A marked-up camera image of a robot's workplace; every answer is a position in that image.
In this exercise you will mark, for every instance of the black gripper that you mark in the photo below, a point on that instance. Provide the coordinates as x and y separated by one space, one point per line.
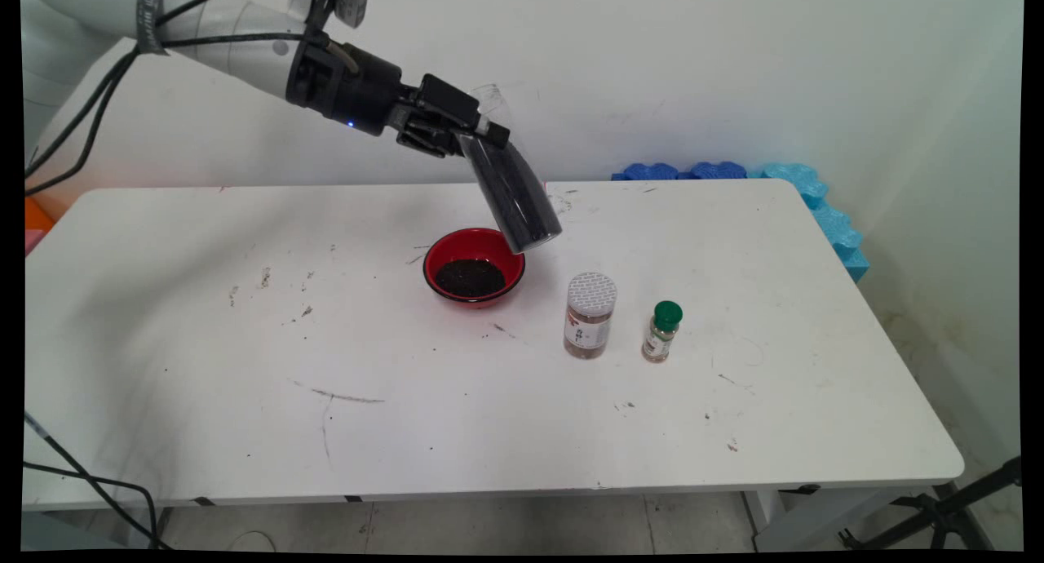
351 90

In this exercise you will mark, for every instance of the clear jar of black seeds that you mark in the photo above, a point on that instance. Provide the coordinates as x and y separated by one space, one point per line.
514 196

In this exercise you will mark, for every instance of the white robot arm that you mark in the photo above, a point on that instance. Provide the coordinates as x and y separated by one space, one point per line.
220 41

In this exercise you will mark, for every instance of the red bowl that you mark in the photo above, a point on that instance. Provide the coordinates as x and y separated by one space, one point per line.
444 249

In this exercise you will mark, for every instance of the pile of black seeds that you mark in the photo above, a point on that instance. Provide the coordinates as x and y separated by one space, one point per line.
469 277

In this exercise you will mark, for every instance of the dark blue foam tile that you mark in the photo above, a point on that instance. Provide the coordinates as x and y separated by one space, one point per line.
648 172
718 170

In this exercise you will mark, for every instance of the spice jar with silver lid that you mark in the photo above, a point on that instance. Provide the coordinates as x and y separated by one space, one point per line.
589 322

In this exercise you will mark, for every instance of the small spice bottle green cap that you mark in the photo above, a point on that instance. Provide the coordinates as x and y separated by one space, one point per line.
662 330

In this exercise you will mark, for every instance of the light blue foam tile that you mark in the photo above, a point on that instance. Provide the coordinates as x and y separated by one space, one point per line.
832 220

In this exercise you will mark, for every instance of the orange foam tile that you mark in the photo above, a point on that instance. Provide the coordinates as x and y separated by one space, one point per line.
34 214

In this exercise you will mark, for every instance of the pink foam tile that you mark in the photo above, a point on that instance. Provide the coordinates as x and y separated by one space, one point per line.
33 241

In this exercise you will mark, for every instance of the white table leg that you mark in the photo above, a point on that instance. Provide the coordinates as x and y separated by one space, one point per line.
816 518

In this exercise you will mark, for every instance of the black tripod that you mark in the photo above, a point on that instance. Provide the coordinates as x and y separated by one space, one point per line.
946 510

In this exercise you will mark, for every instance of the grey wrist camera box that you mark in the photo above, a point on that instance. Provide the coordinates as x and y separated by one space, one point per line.
352 4

